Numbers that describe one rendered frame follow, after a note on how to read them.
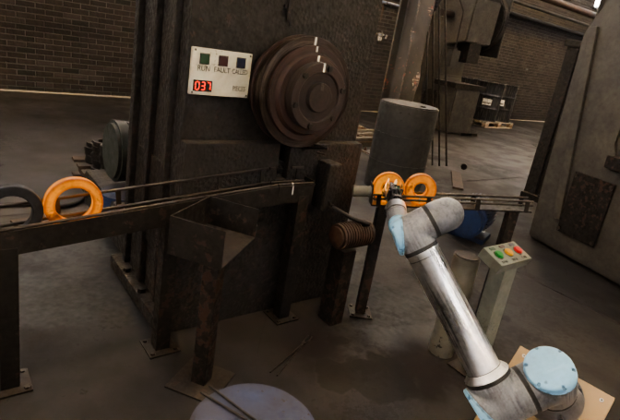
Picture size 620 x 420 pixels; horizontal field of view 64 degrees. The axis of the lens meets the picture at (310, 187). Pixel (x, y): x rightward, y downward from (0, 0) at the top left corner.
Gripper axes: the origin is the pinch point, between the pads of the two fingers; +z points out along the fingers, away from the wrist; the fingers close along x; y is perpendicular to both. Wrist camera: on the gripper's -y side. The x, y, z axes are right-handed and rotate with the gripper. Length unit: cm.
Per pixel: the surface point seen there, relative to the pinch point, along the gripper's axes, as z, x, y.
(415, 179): 0.1, -11.9, 4.9
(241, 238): -63, 65, 8
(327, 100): -11, 39, 44
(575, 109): 154, -168, -6
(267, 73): -15, 65, 53
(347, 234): -23.6, 18.6, -15.9
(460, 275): -39, -33, -17
